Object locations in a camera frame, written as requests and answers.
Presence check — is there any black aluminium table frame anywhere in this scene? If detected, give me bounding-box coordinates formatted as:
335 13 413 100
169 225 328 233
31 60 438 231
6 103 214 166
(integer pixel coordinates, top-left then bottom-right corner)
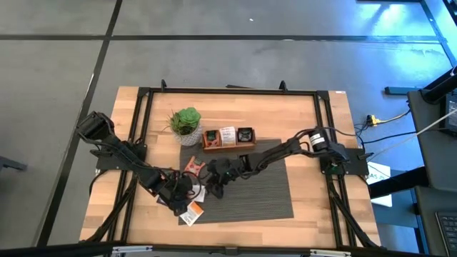
80 79 382 251

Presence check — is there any dark grey desk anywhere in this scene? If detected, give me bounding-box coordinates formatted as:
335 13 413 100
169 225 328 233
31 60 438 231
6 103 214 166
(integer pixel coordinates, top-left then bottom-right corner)
406 89 457 193
413 185 457 257

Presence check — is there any black keyboard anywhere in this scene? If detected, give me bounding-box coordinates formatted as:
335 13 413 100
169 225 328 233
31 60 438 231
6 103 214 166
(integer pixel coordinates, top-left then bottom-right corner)
434 211 457 256

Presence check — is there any grey woven placemat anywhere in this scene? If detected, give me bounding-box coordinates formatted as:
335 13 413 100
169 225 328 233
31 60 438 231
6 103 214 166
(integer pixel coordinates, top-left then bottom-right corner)
178 138 295 226

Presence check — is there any grey chair base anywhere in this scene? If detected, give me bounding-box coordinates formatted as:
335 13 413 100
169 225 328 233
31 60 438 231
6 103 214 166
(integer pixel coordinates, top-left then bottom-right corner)
0 155 29 173

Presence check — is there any teal floor bar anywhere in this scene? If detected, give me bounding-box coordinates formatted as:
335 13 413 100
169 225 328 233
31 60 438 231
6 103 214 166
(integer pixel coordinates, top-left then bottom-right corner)
384 86 421 96

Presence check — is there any black cable bundle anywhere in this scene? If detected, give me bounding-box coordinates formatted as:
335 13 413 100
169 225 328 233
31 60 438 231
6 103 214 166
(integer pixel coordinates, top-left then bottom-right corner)
84 170 140 244
326 174 381 249

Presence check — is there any white sign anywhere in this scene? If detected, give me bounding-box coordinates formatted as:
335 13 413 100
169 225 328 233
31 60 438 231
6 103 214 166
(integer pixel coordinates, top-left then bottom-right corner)
366 161 393 208

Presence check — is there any black pole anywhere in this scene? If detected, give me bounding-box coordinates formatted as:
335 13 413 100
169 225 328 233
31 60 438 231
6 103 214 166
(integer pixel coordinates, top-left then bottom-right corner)
420 66 457 105

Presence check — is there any succulent in triangle-patterned pot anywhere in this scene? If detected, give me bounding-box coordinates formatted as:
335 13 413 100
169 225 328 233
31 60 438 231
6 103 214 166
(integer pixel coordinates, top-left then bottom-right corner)
164 106 203 147

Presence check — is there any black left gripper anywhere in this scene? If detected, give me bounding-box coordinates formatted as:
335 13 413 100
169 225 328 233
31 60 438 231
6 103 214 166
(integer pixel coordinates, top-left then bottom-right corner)
158 170 196 218

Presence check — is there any white cord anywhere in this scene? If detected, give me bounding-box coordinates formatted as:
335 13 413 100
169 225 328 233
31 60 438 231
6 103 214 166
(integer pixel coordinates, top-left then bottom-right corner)
367 108 457 160

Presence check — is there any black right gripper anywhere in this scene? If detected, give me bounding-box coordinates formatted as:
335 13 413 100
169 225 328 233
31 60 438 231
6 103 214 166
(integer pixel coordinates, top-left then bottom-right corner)
206 156 251 200

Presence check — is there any black camera rig beam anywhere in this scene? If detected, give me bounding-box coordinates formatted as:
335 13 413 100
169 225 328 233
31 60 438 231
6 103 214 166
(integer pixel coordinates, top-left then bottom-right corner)
0 241 457 257

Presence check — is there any yellow power cord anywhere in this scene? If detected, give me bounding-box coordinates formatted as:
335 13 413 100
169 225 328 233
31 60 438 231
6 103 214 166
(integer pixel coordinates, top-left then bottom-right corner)
366 109 412 127

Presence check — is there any wooden tea organiser box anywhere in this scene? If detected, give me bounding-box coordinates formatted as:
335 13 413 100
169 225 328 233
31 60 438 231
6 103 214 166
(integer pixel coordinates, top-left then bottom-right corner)
201 126 257 153

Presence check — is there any black power cable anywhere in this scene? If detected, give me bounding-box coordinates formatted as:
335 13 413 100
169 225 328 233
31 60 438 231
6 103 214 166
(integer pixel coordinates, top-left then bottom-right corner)
356 124 419 146

